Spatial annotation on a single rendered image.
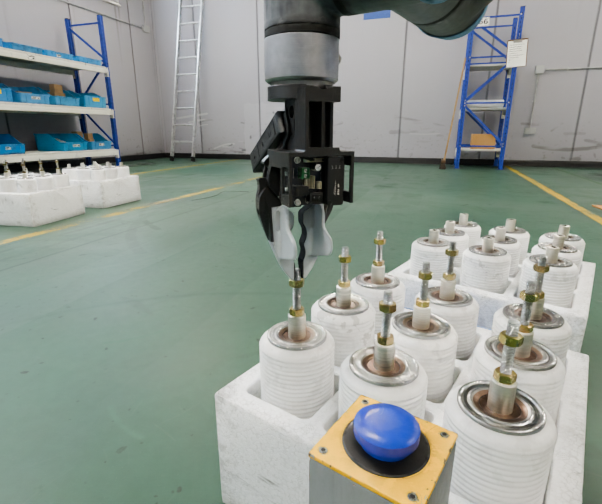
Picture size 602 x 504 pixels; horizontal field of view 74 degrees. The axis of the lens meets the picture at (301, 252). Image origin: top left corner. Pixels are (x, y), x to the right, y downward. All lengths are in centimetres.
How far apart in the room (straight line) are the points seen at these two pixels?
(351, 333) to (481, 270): 42
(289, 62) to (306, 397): 37
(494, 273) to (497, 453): 56
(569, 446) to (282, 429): 31
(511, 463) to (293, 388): 23
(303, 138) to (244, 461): 40
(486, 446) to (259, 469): 28
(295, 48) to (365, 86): 650
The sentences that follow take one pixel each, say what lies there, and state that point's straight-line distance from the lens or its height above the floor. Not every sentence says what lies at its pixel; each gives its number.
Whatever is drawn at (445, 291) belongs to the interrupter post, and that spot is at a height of 26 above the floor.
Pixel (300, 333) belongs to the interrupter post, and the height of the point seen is 26.
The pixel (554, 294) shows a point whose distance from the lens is 92.
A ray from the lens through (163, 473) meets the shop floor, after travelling 73.
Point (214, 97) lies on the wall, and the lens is 785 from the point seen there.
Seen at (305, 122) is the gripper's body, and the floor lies 51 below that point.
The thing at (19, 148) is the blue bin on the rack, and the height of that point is 31.
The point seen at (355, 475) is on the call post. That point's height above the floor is 31.
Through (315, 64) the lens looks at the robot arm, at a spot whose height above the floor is 56.
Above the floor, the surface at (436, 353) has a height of 24.
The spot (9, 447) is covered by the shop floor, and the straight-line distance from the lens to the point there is 88.
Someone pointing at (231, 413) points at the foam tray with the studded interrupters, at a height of 16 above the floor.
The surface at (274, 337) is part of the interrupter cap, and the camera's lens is 51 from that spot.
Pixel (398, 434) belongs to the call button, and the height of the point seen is 33.
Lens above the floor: 50
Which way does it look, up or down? 17 degrees down
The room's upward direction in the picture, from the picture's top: straight up
